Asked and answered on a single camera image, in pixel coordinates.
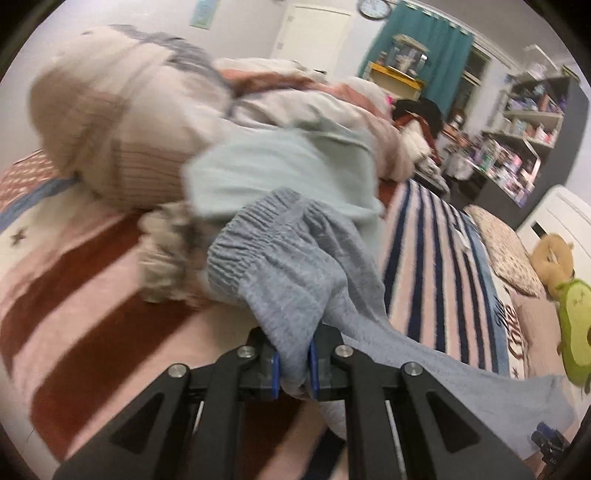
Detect pale green garment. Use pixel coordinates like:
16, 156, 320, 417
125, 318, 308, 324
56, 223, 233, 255
181, 123, 383, 226

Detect green avocado plush toy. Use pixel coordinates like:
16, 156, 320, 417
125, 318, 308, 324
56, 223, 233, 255
558, 279, 591, 387

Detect pink beige duvet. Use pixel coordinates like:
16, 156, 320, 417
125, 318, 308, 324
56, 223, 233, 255
29, 25, 414, 209

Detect grey-blue fleece pants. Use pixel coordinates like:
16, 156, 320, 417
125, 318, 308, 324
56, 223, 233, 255
206, 188, 575, 459

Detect pink striped pillow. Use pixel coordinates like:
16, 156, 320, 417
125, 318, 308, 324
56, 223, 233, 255
510, 291, 566, 378

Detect tan plush toy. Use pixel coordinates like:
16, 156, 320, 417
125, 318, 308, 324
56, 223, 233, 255
529, 233, 574, 300

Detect white puffy jacket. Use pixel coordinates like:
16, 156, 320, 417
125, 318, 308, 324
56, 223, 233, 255
401, 120, 435, 164

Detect white bed headboard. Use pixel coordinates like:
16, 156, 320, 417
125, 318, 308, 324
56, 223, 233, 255
516, 185, 591, 259

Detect floral pillow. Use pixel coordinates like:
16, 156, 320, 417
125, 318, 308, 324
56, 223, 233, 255
464, 205, 544, 297

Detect beige fluffy garment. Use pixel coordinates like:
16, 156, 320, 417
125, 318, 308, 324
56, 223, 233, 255
137, 201, 211, 308

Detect yellow shelf unit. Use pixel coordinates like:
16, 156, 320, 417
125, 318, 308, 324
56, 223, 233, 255
363, 62, 425, 100

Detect white door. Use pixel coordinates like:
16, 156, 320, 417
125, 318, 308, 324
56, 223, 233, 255
270, 3, 353, 75

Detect teal curtain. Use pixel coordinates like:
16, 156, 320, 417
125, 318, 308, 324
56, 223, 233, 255
358, 2, 475, 121

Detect round wall clock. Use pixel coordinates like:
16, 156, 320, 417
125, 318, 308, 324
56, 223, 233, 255
358, 0, 393, 21

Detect blue wall poster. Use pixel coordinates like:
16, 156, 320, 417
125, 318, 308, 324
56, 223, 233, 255
189, 0, 218, 30

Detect striped pink navy blanket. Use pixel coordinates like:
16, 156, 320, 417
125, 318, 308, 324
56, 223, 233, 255
0, 149, 528, 480

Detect small white remote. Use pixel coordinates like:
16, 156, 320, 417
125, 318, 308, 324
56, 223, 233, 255
455, 227, 472, 252

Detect dark grey bookshelf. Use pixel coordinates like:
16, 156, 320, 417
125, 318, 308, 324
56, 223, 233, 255
451, 76, 589, 228

